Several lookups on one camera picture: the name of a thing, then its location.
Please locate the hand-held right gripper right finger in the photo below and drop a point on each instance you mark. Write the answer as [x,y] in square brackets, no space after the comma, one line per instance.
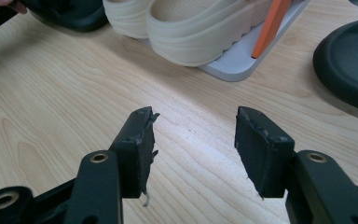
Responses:
[264,155]

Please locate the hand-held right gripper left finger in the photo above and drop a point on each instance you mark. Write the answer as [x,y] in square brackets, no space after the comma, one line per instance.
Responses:
[135,155]

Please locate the white plastic storage box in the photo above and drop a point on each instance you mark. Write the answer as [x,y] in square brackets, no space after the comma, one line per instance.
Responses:
[239,62]

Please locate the cream clog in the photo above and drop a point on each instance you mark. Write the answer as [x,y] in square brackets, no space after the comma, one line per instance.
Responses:
[124,18]
[199,40]

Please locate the black slipper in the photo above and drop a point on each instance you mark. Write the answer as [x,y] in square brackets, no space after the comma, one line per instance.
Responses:
[348,62]
[74,18]

